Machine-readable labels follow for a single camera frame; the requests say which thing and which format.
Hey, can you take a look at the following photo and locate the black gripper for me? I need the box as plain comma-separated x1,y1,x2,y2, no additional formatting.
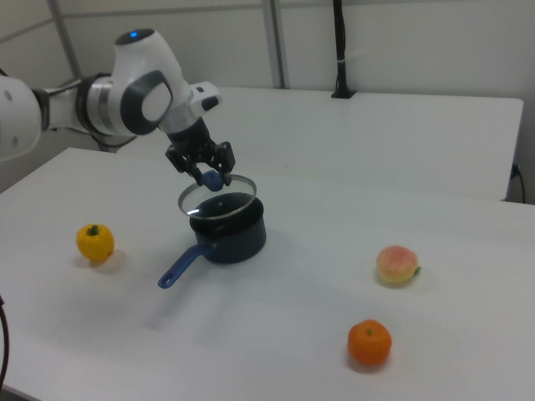
165,119,235,187

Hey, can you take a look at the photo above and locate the glass lid with blue knob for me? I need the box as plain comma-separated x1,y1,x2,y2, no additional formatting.
178,169,257,221

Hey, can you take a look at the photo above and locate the dark blue saucepan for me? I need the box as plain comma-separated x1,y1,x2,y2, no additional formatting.
157,194,268,290

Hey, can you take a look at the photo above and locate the yellow bell pepper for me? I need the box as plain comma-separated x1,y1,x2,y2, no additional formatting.
75,224,115,263

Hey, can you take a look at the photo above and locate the pink yellow peach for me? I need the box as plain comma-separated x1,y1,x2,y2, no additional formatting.
374,245,422,287

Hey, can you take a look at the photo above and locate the orange mandarin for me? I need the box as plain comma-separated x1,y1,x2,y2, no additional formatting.
347,319,393,367

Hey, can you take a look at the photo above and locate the black camera pole with clamp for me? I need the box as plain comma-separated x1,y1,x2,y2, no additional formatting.
331,0,356,99

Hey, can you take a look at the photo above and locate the black cable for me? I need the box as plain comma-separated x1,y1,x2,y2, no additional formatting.
0,292,12,389

